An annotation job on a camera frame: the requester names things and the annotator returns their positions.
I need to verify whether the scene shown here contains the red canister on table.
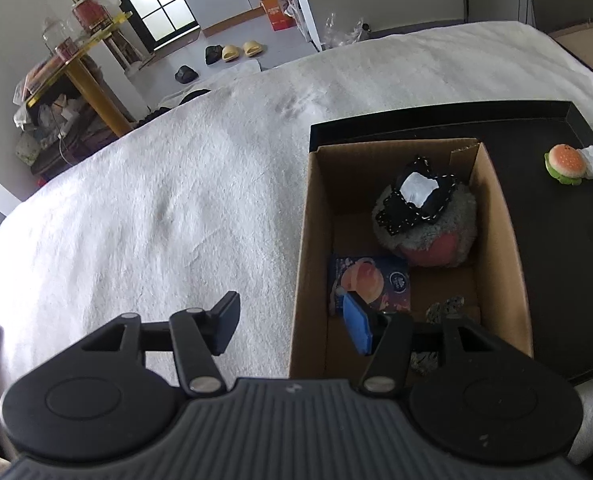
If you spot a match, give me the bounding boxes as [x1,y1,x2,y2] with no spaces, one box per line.
[72,0,109,35]

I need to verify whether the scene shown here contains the tan slipper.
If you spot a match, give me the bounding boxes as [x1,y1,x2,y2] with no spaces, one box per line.
[222,44,240,63]
[242,40,265,58]

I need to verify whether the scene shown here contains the orange cardboard box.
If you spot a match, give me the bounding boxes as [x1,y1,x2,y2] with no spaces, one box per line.
[261,0,296,32]

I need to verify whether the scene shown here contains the black shallow tray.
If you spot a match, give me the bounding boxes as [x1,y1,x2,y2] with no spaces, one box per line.
[309,100,593,385]

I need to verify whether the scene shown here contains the brown cardboard box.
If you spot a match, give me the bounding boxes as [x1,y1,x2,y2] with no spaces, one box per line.
[289,138,534,382]

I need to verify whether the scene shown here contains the grey pink fluffy plush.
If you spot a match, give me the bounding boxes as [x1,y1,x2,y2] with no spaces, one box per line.
[371,184,476,268]

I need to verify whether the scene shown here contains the black slipper near door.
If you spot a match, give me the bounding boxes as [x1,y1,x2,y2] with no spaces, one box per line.
[204,44,223,66]

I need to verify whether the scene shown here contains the clutter pile under table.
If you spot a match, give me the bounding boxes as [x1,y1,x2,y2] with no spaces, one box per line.
[14,76,118,185]

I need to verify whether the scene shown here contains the tan slipper left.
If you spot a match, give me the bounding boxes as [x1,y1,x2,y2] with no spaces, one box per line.
[222,44,240,63]

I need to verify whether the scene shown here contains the hamburger plush toy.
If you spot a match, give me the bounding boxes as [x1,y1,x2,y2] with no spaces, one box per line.
[545,144,587,185]

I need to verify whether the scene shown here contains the dark patterned small cloth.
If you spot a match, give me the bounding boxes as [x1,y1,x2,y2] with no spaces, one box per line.
[410,296,465,376]

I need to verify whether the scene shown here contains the clear plastic bag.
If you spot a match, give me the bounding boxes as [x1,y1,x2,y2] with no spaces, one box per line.
[321,12,371,50]

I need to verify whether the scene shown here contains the clear glass jar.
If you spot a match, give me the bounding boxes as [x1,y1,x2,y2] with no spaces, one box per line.
[42,18,78,62]

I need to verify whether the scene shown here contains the black slipper near bed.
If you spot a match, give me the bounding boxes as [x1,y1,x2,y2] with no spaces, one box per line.
[175,65,199,84]

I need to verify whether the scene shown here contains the tan slipper right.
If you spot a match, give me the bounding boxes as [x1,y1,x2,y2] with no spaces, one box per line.
[242,40,265,58]

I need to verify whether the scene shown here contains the black dotted pouch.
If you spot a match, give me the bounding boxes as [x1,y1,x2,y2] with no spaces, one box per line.
[373,155,460,236]

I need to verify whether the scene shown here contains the yellow round side table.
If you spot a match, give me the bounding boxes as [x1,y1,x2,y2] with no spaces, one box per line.
[23,8,135,137]

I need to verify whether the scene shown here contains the white fluffy blanket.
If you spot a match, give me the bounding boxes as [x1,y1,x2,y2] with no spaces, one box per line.
[0,19,593,464]

